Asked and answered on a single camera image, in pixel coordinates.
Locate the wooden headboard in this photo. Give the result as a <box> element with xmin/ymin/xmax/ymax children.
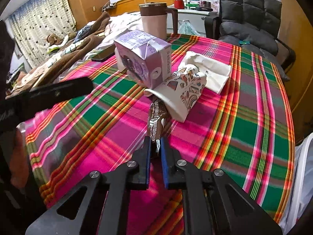
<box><xmin>105</xmin><ymin>0</ymin><xmax>175</xmax><ymax>16</ymax></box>

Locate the brown blanket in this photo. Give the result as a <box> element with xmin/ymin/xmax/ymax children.
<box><xmin>6</xmin><ymin>11</ymin><xmax>110</xmax><ymax>99</ymax></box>

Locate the grey cushioned office chair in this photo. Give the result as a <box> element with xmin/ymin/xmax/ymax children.
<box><xmin>204</xmin><ymin>0</ymin><xmax>296</xmax><ymax>82</ymax></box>

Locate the brown snack wrapper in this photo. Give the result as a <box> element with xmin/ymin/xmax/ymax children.
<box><xmin>147</xmin><ymin>97</ymin><xmax>170</xmax><ymax>156</ymax></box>

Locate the white side desk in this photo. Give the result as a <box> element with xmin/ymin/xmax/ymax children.
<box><xmin>178</xmin><ymin>9</ymin><xmax>218</xmax><ymax>37</ymax></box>

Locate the black smartphone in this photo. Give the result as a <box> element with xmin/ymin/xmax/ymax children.
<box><xmin>91</xmin><ymin>44</ymin><xmax>115</xmax><ymax>62</ymax></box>

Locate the red thermos jar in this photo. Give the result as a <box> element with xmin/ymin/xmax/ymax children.
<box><xmin>174</xmin><ymin>0</ymin><xmax>185</xmax><ymax>10</ymax></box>

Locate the pink mug brown lid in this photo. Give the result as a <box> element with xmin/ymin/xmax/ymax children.
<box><xmin>139</xmin><ymin>3</ymin><xmax>178</xmax><ymax>40</ymax></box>

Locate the patterned paper cup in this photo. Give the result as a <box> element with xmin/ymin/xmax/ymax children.
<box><xmin>144</xmin><ymin>64</ymin><xmax>206</xmax><ymax>123</ymax></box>

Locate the purple milk carton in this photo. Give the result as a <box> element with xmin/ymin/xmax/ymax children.
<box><xmin>114</xmin><ymin>30</ymin><xmax>171</xmax><ymax>89</ymax></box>

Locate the green plastic bag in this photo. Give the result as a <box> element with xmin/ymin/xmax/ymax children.
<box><xmin>178</xmin><ymin>20</ymin><xmax>201</xmax><ymax>36</ymax></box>

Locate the white round trash bin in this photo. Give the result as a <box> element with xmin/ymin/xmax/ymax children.
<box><xmin>279</xmin><ymin>134</ymin><xmax>312</xmax><ymax>234</ymax></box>

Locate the wooden wardrobe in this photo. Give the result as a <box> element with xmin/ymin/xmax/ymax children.
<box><xmin>279</xmin><ymin>0</ymin><xmax>312</xmax><ymax>144</ymax></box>

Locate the patterned curtain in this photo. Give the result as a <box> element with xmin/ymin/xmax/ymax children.
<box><xmin>8</xmin><ymin>0</ymin><xmax>76</xmax><ymax>68</ymax></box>

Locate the pink plaid tablecloth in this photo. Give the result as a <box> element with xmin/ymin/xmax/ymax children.
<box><xmin>26</xmin><ymin>35</ymin><xmax>295</xmax><ymax>234</ymax></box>

